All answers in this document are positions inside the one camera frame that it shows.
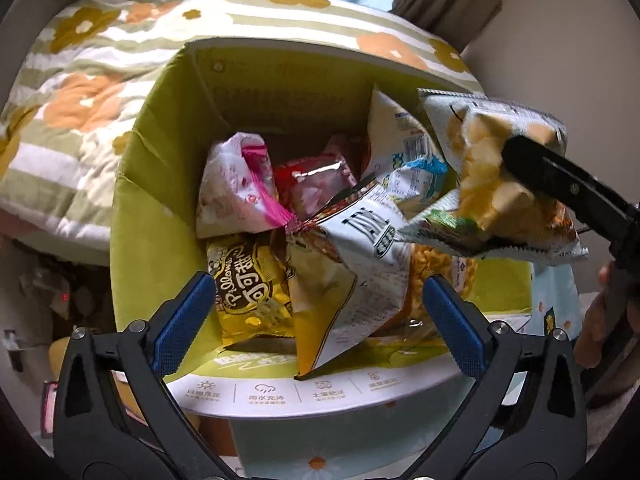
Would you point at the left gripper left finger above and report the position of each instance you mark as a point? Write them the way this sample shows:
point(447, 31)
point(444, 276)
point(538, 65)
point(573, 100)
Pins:
point(174, 326)

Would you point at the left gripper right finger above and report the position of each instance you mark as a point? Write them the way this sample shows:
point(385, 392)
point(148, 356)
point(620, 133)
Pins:
point(463, 328)

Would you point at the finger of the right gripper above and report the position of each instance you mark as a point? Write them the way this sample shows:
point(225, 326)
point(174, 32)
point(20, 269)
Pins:
point(594, 203)

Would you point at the clear waffle packet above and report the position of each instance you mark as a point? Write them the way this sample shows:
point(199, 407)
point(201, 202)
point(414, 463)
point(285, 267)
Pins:
point(427, 261)

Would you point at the dark green cracker packet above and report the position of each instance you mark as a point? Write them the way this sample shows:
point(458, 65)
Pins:
point(549, 322)

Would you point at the yellow cocoa snack bag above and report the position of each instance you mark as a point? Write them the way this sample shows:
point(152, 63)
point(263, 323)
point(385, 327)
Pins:
point(252, 295)

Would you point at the grey potato chip bag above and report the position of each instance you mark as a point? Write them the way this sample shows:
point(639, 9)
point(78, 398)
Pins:
point(490, 213)

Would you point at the pink striped candy bag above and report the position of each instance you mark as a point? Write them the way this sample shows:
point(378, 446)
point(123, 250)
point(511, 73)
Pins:
point(237, 192)

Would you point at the white green chip bag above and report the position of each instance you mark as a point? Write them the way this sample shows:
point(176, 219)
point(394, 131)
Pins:
point(403, 158)

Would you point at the person right hand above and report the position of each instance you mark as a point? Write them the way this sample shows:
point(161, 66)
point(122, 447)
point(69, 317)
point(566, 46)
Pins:
point(588, 348)

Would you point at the floral daisy tablecloth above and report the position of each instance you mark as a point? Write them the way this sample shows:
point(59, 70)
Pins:
point(370, 443)

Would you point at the red pink snack packet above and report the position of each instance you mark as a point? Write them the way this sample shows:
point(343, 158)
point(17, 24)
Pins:
point(306, 185)

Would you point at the floral striped bed quilt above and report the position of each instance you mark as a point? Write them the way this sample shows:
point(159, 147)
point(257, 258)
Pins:
point(83, 81)

